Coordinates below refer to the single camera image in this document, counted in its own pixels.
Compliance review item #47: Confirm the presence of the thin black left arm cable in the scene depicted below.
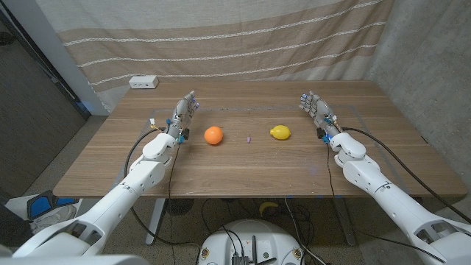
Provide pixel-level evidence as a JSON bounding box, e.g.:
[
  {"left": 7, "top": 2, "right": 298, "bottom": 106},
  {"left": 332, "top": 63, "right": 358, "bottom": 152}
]
[{"left": 167, "top": 143, "right": 181, "bottom": 265}]

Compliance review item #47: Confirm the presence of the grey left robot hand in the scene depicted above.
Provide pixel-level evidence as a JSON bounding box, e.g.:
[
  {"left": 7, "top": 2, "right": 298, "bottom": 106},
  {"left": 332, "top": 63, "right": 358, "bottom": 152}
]
[{"left": 165, "top": 90, "right": 201, "bottom": 144}]

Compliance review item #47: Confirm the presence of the white table leg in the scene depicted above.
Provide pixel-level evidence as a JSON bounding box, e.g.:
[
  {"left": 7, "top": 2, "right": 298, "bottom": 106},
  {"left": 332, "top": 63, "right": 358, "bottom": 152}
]
[{"left": 145, "top": 198, "right": 167, "bottom": 247}]

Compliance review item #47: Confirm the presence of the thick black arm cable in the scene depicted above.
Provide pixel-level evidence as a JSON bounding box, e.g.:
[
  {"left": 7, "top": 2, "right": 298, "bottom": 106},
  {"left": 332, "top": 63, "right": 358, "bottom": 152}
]
[
  {"left": 124, "top": 127, "right": 202, "bottom": 247},
  {"left": 341, "top": 127, "right": 471, "bottom": 224}
]

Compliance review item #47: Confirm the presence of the dark grey door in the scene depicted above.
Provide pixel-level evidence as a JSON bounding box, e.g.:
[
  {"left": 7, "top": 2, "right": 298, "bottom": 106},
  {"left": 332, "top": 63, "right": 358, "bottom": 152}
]
[{"left": 0, "top": 9, "right": 92, "bottom": 199}]

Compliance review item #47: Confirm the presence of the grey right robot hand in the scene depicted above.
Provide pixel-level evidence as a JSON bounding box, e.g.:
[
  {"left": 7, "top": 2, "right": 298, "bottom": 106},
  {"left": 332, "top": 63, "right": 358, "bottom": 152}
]
[{"left": 299, "top": 91, "right": 341, "bottom": 140}]

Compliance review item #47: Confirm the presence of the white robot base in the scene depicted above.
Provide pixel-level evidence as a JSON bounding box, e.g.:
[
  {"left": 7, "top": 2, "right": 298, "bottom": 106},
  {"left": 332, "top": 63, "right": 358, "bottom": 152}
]
[{"left": 198, "top": 219, "right": 305, "bottom": 265}]

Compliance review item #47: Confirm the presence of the white floor cable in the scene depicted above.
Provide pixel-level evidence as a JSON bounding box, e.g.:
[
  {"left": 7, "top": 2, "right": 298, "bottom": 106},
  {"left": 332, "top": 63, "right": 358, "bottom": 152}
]
[{"left": 283, "top": 198, "right": 327, "bottom": 265}]

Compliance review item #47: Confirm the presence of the yellow lemon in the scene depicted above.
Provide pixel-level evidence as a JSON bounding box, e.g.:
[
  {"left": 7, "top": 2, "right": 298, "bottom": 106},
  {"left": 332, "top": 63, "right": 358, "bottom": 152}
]
[{"left": 269, "top": 124, "right": 291, "bottom": 141}]

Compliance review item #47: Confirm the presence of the white robot chest cover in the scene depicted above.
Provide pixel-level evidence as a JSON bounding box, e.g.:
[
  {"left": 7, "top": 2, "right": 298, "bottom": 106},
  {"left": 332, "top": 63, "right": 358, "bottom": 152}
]
[{"left": 0, "top": 255, "right": 150, "bottom": 265}]

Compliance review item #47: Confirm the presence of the grey white shoe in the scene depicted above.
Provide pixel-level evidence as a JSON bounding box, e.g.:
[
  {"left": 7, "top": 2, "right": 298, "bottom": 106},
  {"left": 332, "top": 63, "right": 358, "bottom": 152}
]
[{"left": 31, "top": 205, "right": 78, "bottom": 235}]

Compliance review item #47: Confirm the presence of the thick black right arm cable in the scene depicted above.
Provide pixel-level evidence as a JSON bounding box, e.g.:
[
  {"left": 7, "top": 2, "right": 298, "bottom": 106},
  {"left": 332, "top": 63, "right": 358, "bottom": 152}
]
[{"left": 341, "top": 127, "right": 471, "bottom": 224}]

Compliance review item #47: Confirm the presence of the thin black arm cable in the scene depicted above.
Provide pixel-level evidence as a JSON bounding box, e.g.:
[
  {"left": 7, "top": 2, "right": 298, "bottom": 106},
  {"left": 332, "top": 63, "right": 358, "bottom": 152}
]
[
  {"left": 167, "top": 143, "right": 181, "bottom": 265},
  {"left": 325, "top": 143, "right": 336, "bottom": 199}
]

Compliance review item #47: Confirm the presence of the orange fruit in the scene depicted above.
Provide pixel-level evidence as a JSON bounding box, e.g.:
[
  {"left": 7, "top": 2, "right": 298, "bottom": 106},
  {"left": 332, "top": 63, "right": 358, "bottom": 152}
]
[{"left": 204, "top": 126, "right": 224, "bottom": 146}]

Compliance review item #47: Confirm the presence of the blue and black pedal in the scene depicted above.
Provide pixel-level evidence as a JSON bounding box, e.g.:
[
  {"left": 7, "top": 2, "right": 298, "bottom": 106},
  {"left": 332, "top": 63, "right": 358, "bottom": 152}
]
[{"left": 26, "top": 190, "right": 80, "bottom": 221}]

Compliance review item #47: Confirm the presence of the grey table leg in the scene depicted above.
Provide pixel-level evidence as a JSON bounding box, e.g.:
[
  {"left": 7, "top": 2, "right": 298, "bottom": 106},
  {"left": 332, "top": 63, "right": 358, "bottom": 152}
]
[{"left": 333, "top": 197, "right": 357, "bottom": 247}]

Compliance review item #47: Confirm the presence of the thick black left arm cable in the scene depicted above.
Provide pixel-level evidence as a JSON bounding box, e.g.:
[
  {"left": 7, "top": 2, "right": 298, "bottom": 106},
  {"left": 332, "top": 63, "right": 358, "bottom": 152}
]
[{"left": 124, "top": 127, "right": 202, "bottom": 247}]

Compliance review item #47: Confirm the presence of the white power strip box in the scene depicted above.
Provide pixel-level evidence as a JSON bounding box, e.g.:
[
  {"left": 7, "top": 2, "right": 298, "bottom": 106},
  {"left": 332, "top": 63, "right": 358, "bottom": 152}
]
[{"left": 128, "top": 75, "right": 160, "bottom": 90}]

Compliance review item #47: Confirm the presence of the round black fan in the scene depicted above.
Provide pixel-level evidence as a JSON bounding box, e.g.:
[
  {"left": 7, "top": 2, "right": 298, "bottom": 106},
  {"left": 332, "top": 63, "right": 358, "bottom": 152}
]
[{"left": 164, "top": 198, "right": 195, "bottom": 216}]

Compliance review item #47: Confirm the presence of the beige striped fabric backdrop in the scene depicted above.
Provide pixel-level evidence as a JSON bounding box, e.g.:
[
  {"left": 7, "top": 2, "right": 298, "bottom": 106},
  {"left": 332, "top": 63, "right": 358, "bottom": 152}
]
[{"left": 35, "top": 0, "right": 395, "bottom": 113}]

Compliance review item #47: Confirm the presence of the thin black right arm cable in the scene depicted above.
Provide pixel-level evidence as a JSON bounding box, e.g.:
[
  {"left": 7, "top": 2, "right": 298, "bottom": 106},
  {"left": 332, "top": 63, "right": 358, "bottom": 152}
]
[{"left": 325, "top": 143, "right": 336, "bottom": 199}]

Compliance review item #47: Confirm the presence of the yellow banana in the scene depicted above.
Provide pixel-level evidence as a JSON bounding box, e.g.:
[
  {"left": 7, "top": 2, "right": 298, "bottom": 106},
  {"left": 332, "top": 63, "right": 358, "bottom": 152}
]
[{"left": 258, "top": 201, "right": 280, "bottom": 217}]

